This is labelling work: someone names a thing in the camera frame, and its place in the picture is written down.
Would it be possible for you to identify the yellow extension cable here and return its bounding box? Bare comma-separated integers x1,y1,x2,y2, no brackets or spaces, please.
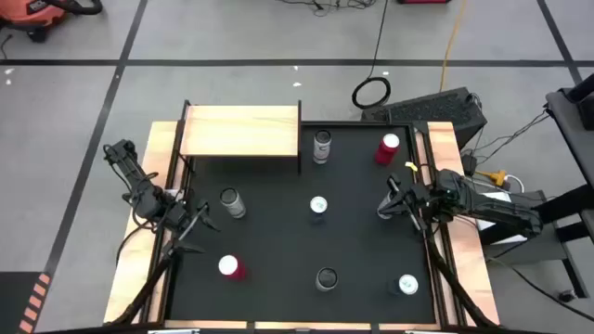
438,0,468,93

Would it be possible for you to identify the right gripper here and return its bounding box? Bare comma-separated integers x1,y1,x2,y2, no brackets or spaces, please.
381,173,449,223

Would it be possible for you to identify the wooden shelf with black frame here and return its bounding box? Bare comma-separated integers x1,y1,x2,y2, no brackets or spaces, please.
178,99,303,176

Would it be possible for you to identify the orange shop vacuum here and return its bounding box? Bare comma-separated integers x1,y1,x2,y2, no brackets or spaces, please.
0,0,69,44

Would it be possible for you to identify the Celsius Peach Vibe can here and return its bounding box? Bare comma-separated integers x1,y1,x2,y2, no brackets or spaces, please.
312,129,333,165

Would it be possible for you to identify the black orange striped floor mat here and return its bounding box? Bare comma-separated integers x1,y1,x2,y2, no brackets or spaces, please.
0,271,53,334

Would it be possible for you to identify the black equipment stand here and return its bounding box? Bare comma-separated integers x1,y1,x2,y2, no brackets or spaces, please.
480,73,594,301

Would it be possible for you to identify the red Coca-Cola can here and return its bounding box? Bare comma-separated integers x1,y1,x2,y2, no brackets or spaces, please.
217,254,248,282
374,133,401,166

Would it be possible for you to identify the black vacuum hose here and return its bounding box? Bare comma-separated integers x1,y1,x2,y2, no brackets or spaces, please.
44,0,104,16

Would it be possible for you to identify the black power adapter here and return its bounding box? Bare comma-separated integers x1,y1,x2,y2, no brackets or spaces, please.
461,152,479,176

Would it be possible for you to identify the Celsius Tropical Vibe can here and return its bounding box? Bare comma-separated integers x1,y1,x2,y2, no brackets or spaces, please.
219,186,248,220

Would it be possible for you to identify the blue silver Red Bull can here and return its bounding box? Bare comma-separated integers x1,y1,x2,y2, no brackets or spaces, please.
388,274,420,297
308,196,329,226

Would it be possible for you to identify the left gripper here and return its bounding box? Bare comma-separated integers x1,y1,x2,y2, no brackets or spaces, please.
160,197,222,255

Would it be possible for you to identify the white paper sheet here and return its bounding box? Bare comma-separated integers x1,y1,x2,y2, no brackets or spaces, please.
473,190,529,246

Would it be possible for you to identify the black computer tower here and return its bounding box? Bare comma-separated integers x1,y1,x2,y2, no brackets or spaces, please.
360,86,488,150

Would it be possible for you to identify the black coiled cable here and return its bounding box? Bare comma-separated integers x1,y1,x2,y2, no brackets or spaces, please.
351,0,393,111

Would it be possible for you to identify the dark grey can, bottom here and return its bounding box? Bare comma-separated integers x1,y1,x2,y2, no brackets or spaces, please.
315,266,340,293

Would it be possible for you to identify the black aluminium table frame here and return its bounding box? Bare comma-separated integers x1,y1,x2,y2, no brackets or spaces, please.
104,99,501,328

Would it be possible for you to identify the yellow power plug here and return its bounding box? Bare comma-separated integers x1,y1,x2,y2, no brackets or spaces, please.
475,169,510,186

